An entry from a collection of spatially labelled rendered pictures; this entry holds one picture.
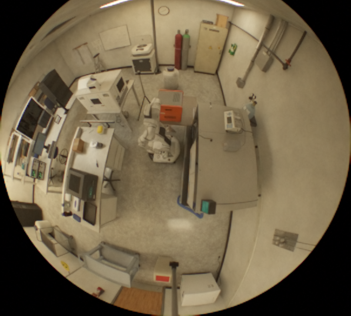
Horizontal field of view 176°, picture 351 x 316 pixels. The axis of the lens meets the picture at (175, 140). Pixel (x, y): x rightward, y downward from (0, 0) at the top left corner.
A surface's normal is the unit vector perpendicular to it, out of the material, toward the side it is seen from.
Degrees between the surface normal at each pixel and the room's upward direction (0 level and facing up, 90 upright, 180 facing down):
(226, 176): 0
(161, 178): 0
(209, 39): 90
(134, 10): 90
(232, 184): 0
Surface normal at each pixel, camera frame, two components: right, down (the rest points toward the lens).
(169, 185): 0.02, -0.38
